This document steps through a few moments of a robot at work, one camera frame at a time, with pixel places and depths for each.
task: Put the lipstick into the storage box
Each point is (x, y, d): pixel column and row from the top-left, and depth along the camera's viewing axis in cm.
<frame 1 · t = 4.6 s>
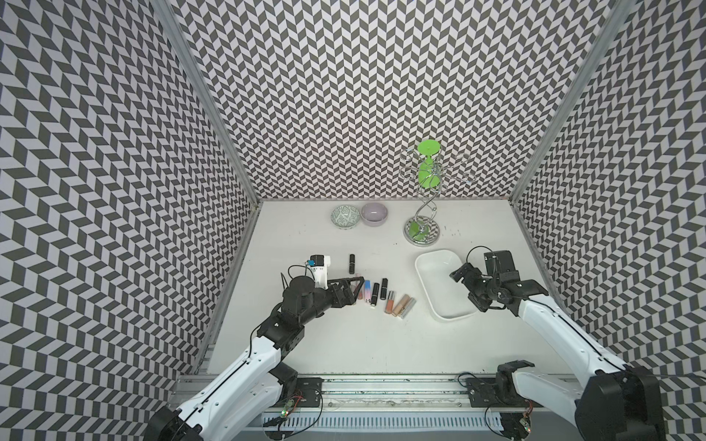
left hand: (353, 283, 77), fingers open
right hand: (457, 288, 84), fingers open
white storage box: (448, 299, 88), point 4 cm above the table
green patterned bowl: (345, 217, 114), point 2 cm above the table
purple bowl: (373, 214, 111), point 5 cm above the table
chrome jewelry stand green: (431, 168, 86), point 32 cm above the table
black lipstick upper: (352, 258, 101), point 2 cm above the table
blue pink lipstick tube: (368, 284, 95), on the table
black lipstick long: (375, 294, 93), on the table
black lipstick short: (383, 289, 93), point 2 cm above the table
orange lip gloss: (388, 309, 89), on the table
peach lipstick tube: (401, 306, 89), point 2 cm above the table

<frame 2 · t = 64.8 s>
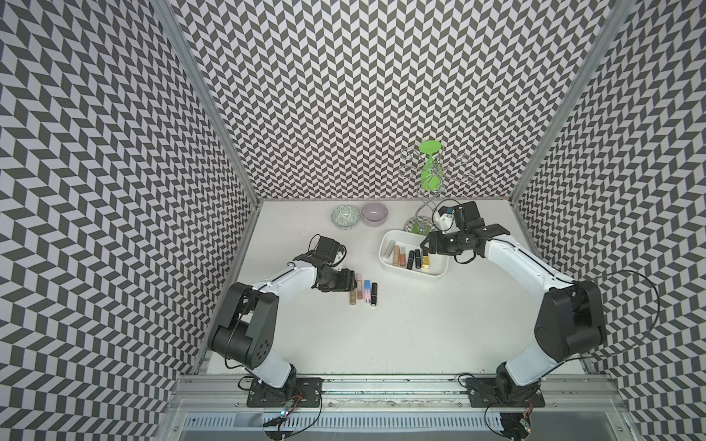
left hand: (347, 286, 90), fingers open
right hand: (428, 249, 87), fingers open
black lipstick upper: (411, 259, 101), on the table
black lipstick short: (418, 260, 101), on the table
gold black lipstick: (426, 261, 100), point 2 cm above the table
beige small lipstick tube: (353, 296, 93), on the table
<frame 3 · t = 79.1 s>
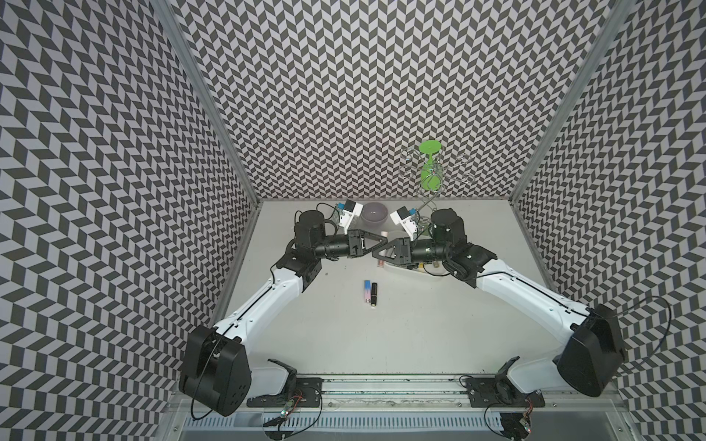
left hand: (385, 246, 68), fingers open
right hand: (376, 259, 68), fingers closed
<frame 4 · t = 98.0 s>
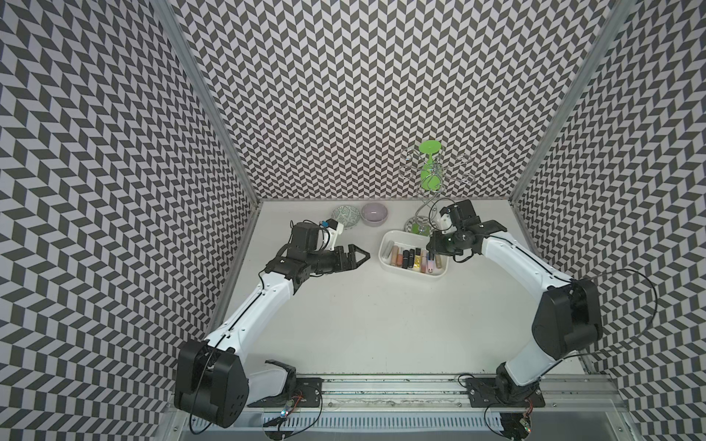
left hand: (359, 260, 77), fingers open
right hand: (430, 250, 87), fingers closed
blue pink lipstick tube: (430, 266, 98), point 2 cm above the table
